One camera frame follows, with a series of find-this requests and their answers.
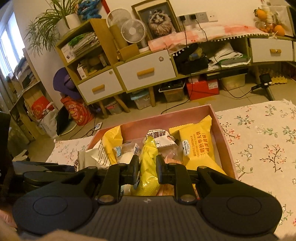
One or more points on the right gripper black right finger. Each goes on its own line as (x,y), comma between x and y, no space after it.
(178,176)

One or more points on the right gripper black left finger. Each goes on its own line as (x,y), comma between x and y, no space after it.
(117,176)

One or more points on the white blue milk candy packet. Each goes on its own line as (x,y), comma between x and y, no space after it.
(124,153)

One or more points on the cream white snack packet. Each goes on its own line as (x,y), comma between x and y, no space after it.
(96,157)

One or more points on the yellow blue label packet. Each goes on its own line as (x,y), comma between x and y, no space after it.
(148,184)

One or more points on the white walnut snack packet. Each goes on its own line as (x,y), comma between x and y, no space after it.
(160,137)

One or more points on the plain yellow snack packet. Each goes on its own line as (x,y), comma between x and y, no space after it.
(112,138)

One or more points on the yellow waffle snack packet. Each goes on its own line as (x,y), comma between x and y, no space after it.
(197,144)

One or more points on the pink nougat bar packet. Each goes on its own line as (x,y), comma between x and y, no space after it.
(172,154)

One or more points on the orange printed bag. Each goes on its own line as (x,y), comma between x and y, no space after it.
(78,110)

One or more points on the red storage box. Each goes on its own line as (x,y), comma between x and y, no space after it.
(202,89)

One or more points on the white drawer far left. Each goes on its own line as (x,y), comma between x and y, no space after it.
(100,87)

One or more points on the white drawer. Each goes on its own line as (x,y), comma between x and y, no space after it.
(270,50)
(147,70)
(100,87)

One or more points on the floral tablecloth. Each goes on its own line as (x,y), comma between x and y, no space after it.
(261,139)

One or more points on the white shopping bag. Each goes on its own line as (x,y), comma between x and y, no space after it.
(46,114)

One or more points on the wooden shelf cabinet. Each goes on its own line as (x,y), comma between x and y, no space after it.
(106,44)

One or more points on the white drawer centre left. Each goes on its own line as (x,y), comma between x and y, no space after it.
(147,70)

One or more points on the purple bag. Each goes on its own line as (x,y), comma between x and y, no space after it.
(63,83)

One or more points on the pink cloth on cabinet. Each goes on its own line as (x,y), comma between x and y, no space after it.
(177,41)

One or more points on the white desk fan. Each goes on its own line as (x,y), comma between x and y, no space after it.
(134,31)

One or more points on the framed cat picture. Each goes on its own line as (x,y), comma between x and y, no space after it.
(158,17)

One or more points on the white drawer right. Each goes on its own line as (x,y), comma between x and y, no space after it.
(270,50)

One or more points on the potted green plant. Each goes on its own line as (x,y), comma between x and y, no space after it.
(41,32)

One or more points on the fruit bowl with oranges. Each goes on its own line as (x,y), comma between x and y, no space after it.
(266,21)

